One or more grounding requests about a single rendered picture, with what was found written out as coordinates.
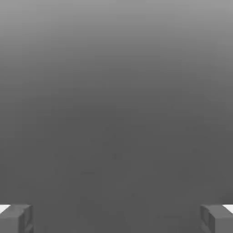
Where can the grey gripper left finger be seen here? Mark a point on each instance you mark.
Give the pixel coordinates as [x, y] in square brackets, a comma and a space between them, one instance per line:
[14, 218]

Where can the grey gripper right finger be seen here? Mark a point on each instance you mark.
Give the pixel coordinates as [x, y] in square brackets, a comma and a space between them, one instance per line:
[218, 218]

